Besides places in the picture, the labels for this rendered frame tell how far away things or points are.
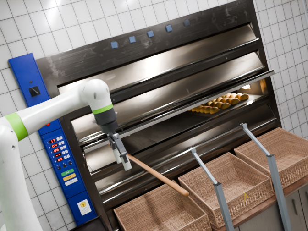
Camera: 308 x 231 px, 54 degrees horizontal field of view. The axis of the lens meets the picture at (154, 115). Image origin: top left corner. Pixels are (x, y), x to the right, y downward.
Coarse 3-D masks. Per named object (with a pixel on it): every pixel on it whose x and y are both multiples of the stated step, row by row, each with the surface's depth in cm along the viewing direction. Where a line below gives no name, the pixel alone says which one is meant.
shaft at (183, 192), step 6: (132, 156) 230; (138, 162) 214; (144, 168) 203; (150, 168) 196; (156, 174) 185; (162, 180) 176; (168, 180) 171; (174, 186) 163; (180, 192) 156; (186, 192) 152
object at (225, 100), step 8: (224, 96) 329; (232, 96) 314; (240, 96) 300; (248, 96) 299; (208, 104) 314; (216, 104) 298; (224, 104) 288; (232, 104) 294; (208, 112) 294; (216, 112) 286
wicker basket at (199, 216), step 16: (160, 192) 248; (128, 208) 239; (144, 208) 241; (160, 208) 245; (176, 208) 249; (192, 208) 232; (128, 224) 237; (144, 224) 240; (160, 224) 243; (176, 224) 237; (192, 224) 208; (208, 224) 215
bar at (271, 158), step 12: (228, 132) 228; (204, 144) 221; (180, 156) 214; (156, 168) 208; (204, 168) 210; (276, 168) 220; (132, 180) 202; (276, 180) 221; (216, 192) 204; (276, 192) 225; (228, 216) 206; (288, 216) 228; (228, 228) 208; (288, 228) 229
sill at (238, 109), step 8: (264, 96) 288; (248, 104) 280; (256, 104) 283; (232, 112) 274; (208, 120) 270; (216, 120) 268; (192, 128) 261; (200, 128) 262; (176, 136) 254; (184, 136) 257; (160, 144) 249; (168, 144) 251; (136, 152) 246; (144, 152) 244; (104, 168) 233; (112, 168) 235; (96, 176) 230
